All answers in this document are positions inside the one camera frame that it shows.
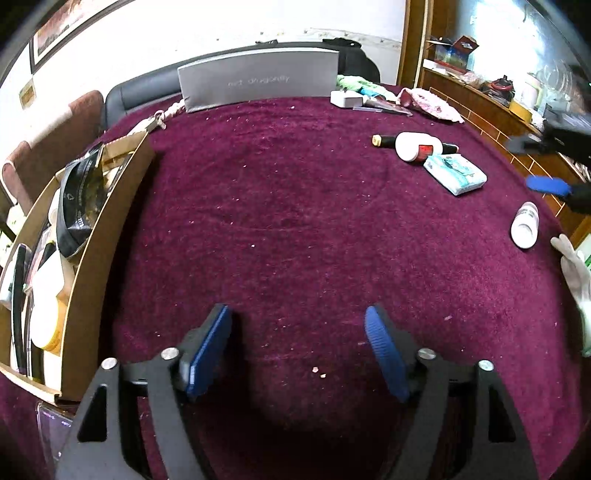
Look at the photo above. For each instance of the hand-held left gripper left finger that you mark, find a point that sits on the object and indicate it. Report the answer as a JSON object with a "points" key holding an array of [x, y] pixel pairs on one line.
{"points": [[210, 350]]}

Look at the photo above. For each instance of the framed wall picture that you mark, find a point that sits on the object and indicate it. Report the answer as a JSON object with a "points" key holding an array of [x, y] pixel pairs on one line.
{"points": [[64, 27]]}

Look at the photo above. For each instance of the black pen gold end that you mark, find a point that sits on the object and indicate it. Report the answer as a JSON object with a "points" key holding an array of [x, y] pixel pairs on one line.
{"points": [[381, 140]]}

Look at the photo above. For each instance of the small wall plate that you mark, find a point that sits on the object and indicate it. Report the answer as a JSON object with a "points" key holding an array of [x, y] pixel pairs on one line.
{"points": [[27, 93]]}

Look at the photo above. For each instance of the white bottle red label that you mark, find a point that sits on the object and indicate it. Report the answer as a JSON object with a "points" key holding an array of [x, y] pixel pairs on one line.
{"points": [[415, 146]]}

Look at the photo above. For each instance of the wooden brick-pattern counter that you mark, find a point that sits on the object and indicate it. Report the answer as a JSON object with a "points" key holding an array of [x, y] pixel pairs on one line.
{"points": [[489, 120]]}

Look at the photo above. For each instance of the green striped object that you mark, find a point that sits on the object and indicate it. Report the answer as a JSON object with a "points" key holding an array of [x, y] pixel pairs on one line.
{"points": [[585, 251]]}

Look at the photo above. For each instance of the black marker grey cap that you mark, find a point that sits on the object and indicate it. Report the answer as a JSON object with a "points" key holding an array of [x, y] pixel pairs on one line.
{"points": [[19, 314]]}

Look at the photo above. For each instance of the teal tissue packet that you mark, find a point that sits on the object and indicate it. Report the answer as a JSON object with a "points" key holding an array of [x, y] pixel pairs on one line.
{"points": [[455, 173]]}

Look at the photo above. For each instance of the white green kettle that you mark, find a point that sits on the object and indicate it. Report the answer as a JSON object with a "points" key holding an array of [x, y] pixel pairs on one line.
{"points": [[534, 91]]}

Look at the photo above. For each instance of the packaged pen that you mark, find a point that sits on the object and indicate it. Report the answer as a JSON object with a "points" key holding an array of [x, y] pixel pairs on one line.
{"points": [[383, 106]]}

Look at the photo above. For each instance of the wooden door frame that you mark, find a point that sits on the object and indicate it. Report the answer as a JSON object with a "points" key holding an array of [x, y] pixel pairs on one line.
{"points": [[418, 37]]}

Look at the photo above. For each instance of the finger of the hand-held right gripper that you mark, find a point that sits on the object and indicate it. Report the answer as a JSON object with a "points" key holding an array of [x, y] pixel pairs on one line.
{"points": [[549, 185], [531, 143]]}

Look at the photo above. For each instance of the red round object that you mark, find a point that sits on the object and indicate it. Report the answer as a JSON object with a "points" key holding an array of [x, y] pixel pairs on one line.
{"points": [[502, 86]]}

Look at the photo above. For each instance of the pink floral cloth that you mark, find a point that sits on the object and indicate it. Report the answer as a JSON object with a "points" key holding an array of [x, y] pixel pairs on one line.
{"points": [[429, 105]]}

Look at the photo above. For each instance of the black gold snack packet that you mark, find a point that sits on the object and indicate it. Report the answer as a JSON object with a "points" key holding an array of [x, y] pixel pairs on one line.
{"points": [[76, 207]]}

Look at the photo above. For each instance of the colourful printed box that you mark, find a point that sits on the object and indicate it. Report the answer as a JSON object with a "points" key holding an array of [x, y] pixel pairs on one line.
{"points": [[452, 55]]}

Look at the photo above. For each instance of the small white plug adapter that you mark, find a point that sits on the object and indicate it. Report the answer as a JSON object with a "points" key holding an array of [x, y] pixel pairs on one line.
{"points": [[346, 98]]}

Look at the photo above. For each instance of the white glove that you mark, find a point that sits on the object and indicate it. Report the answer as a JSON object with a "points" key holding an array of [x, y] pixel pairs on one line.
{"points": [[577, 286]]}

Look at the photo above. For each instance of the brown upholstered chair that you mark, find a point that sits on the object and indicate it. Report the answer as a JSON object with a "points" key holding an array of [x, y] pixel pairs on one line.
{"points": [[55, 138]]}

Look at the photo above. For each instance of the black leather chair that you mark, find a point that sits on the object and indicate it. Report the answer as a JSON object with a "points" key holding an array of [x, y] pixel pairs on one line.
{"points": [[355, 60], [138, 99]]}

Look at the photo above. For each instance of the green cloth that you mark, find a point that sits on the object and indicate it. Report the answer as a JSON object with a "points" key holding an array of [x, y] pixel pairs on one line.
{"points": [[358, 83]]}

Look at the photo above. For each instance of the large white bottle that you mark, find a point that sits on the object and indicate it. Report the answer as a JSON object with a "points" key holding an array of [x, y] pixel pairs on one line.
{"points": [[525, 226]]}

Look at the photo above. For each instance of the grey cardboard box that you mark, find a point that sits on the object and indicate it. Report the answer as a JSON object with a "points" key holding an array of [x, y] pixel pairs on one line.
{"points": [[258, 76]]}

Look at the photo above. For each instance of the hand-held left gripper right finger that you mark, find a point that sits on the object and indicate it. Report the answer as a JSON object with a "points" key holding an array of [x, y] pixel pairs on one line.
{"points": [[385, 353]]}

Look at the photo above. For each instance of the yellow jar white lid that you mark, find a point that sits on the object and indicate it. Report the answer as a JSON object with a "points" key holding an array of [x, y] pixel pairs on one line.
{"points": [[48, 304]]}

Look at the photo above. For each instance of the clear plastic case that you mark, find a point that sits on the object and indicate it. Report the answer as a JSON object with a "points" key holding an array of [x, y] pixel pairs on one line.
{"points": [[55, 434]]}

